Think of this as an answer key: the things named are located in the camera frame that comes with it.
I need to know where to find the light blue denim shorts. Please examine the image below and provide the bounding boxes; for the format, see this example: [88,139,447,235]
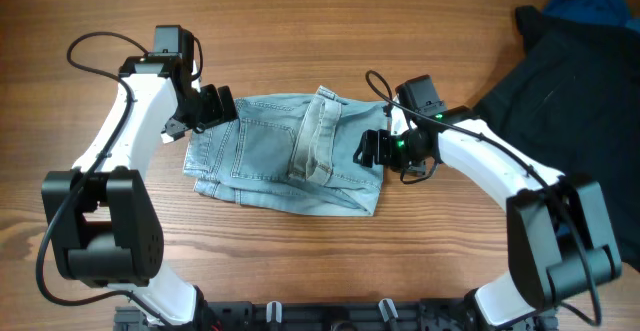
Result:
[183,86,387,217]

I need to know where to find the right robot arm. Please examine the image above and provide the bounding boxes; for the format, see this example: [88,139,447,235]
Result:
[353,76,622,330]

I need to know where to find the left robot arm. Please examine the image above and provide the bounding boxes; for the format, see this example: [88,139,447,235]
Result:
[35,25,238,330]

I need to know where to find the black garment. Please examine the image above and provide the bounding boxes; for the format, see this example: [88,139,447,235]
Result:
[474,6,639,268]

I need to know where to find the dark blue garment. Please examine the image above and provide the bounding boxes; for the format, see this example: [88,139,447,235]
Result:
[542,0,639,32]

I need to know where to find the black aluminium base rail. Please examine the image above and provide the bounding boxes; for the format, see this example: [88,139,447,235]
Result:
[112,296,559,331]

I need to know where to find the right black camera cable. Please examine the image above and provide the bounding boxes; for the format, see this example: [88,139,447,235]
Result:
[364,69,604,327]

